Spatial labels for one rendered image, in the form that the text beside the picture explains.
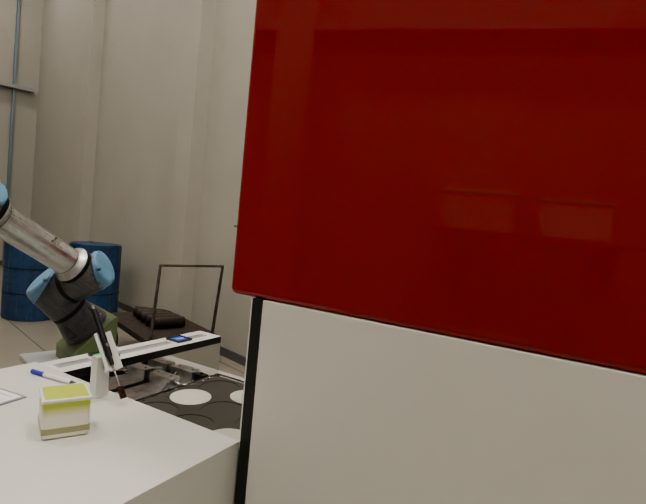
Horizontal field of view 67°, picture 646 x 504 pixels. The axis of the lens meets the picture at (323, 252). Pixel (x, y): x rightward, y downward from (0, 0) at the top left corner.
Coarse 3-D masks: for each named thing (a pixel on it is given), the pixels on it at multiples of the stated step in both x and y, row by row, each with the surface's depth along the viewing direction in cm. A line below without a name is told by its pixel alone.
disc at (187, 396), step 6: (180, 390) 123; (186, 390) 124; (192, 390) 124; (198, 390) 125; (174, 396) 119; (180, 396) 120; (186, 396) 120; (192, 396) 120; (198, 396) 121; (204, 396) 121; (210, 396) 121; (180, 402) 116; (186, 402) 116; (192, 402) 117; (198, 402) 117; (204, 402) 117
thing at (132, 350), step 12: (192, 336) 156; (204, 336) 156; (216, 336) 158; (120, 348) 134; (132, 348) 136; (144, 348) 138; (156, 348) 138; (60, 360) 120; (72, 360) 121; (84, 360) 123
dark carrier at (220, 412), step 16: (192, 384) 129; (208, 384) 130; (224, 384) 131; (240, 384) 132; (144, 400) 115; (160, 400) 116; (224, 400) 120; (176, 416) 108; (192, 416) 109; (208, 416) 110; (224, 416) 111; (240, 416) 111
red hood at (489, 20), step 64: (320, 0) 76; (384, 0) 71; (448, 0) 66; (512, 0) 62; (576, 0) 59; (640, 0) 55; (256, 64) 82; (320, 64) 76; (384, 64) 71; (448, 64) 66; (512, 64) 62; (576, 64) 59; (640, 64) 55; (256, 128) 82; (320, 128) 76; (384, 128) 71; (448, 128) 66; (512, 128) 62; (576, 128) 59; (640, 128) 55; (256, 192) 83; (320, 192) 76; (384, 192) 71; (448, 192) 66; (512, 192) 62; (576, 192) 59; (640, 192) 56; (256, 256) 83; (320, 256) 76; (384, 256) 71; (448, 256) 66; (512, 256) 62; (576, 256) 59; (640, 256) 56; (384, 320) 71; (448, 320) 66; (512, 320) 62; (576, 320) 59; (640, 320) 56
